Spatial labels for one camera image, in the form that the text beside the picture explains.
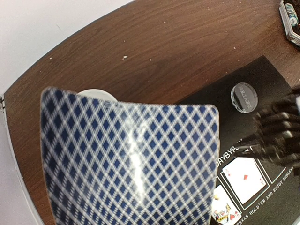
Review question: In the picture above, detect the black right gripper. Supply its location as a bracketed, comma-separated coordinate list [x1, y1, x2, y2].
[234, 88, 300, 169]

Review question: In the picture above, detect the face-up ace of diamonds card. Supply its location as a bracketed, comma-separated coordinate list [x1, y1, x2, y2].
[222, 157, 266, 204]

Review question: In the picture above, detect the face-up queen of hearts card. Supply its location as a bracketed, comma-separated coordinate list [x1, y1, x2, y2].
[211, 185, 241, 225]

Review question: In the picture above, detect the deck of playing cards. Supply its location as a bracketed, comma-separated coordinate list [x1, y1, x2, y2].
[40, 88, 220, 225]

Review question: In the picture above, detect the clear acrylic dealer button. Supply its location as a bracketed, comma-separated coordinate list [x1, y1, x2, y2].
[231, 82, 258, 114]

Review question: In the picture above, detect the black poker mat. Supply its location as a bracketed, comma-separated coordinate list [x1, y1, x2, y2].
[180, 55, 300, 225]

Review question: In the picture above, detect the aluminium poker chip case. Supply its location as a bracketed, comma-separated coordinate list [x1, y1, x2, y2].
[278, 0, 300, 47]

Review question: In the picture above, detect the chip stack in case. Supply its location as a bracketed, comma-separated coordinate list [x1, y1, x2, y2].
[284, 3, 299, 27]

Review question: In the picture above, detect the orange bowl white inside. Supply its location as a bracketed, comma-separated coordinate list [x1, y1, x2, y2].
[77, 89, 118, 102]

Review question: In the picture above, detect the aluminium table edge rail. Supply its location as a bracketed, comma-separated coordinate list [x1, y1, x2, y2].
[0, 95, 5, 113]

